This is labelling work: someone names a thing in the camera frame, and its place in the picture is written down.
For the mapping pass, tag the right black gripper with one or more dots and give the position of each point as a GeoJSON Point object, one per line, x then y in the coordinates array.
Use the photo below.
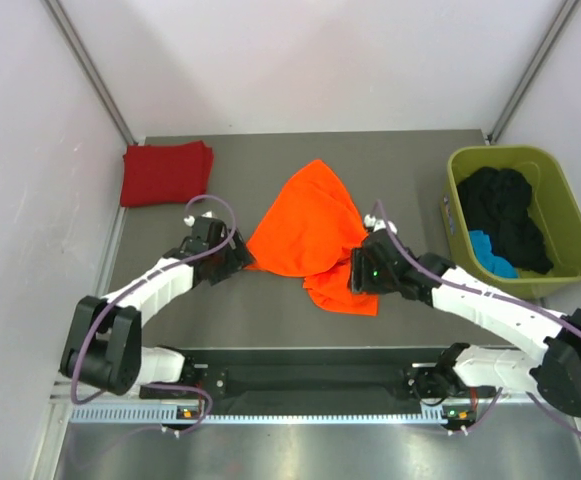
{"type": "Point", "coordinates": [359, 279]}

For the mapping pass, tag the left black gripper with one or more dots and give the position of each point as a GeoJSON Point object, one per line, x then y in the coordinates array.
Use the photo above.
{"type": "Point", "coordinates": [239, 258]}

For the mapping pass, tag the orange t shirt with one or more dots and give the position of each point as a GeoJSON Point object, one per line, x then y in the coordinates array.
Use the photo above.
{"type": "Point", "coordinates": [309, 232]}

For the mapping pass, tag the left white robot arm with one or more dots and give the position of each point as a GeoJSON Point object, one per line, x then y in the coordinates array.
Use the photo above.
{"type": "Point", "coordinates": [104, 347]}

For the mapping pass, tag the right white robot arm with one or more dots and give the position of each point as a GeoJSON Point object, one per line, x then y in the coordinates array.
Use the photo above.
{"type": "Point", "coordinates": [544, 356]}

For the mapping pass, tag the blue t shirt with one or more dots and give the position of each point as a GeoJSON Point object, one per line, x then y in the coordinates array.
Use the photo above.
{"type": "Point", "coordinates": [483, 252]}

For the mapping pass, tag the folded red t shirt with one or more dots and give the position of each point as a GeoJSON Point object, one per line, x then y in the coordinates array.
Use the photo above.
{"type": "Point", "coordinates": [165, 174]}

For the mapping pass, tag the black t shirt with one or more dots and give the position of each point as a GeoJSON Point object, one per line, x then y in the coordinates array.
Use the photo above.
{"type": "Point", "coordinates": [497, 201]}

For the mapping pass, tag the olive green plastic bin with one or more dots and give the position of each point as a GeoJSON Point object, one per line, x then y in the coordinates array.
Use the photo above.
{"type": "Point", "coordinates": [553, 208]}

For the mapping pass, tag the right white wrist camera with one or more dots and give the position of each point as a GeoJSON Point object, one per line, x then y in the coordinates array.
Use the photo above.
{"type": "Point", "coordinates": [372, 224]}

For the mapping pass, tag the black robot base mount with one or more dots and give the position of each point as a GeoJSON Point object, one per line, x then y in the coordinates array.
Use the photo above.
{"type": "Point", "coordinates": [319, 381]}

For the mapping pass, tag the slotted grey cable duct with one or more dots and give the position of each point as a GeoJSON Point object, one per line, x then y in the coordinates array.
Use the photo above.
{"type": "Point", "coordinates": [188, 414]}

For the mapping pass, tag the left aluminium frame post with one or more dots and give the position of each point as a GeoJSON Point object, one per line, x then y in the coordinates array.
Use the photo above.
{"type": "Point", "coordinates": [69, 33]}

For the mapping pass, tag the aluminium frame post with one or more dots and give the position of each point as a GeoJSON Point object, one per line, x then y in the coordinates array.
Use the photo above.
{"type": "Point", "coordinates": [564, 14]}
{"type": "Point", "coordinates": [69, 33]}

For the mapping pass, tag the right aluminium frame post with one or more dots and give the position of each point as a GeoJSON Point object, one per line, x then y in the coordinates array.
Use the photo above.
{"type": "Point", "coordinates": [564, 14]}

